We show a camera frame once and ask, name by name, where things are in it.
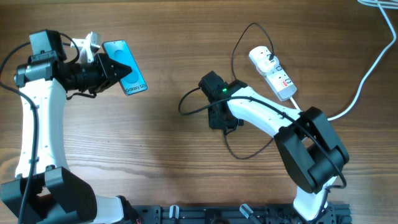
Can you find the blue Galaxy smartphone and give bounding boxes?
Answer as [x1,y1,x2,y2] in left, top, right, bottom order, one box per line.
[102,40,148,96]

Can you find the black USB charging cable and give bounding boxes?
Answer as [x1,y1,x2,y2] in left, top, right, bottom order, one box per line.
[222,22,275,161]

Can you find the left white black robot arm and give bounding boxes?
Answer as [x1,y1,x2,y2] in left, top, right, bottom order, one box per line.
[1,29,141,223]

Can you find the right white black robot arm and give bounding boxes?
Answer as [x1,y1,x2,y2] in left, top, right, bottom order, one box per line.
[198,72,349,222]

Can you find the white charger plug adapter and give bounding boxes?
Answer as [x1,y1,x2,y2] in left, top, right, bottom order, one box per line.
[256,57,279,76]

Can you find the white power strip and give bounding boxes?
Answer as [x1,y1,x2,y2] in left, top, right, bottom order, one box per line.
[249,46,297,101]

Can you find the white power strip cord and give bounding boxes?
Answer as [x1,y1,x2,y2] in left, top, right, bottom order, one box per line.
[289,0,398,123]

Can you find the white cables at corner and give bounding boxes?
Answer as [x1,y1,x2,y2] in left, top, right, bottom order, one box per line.
[356,0,398,10]

